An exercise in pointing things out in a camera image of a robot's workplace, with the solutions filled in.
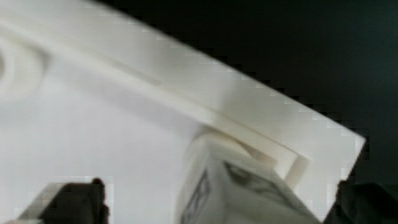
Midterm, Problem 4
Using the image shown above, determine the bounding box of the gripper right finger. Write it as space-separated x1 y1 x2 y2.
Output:
324 181 398 224

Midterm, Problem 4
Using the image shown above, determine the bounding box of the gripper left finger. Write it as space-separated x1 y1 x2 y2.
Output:
17 177 113 224

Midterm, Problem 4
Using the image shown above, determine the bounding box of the white table leg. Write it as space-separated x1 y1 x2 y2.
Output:
175 133 322 224

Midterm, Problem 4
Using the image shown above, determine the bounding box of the white square table top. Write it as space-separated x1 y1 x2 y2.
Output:
0 0 365 224

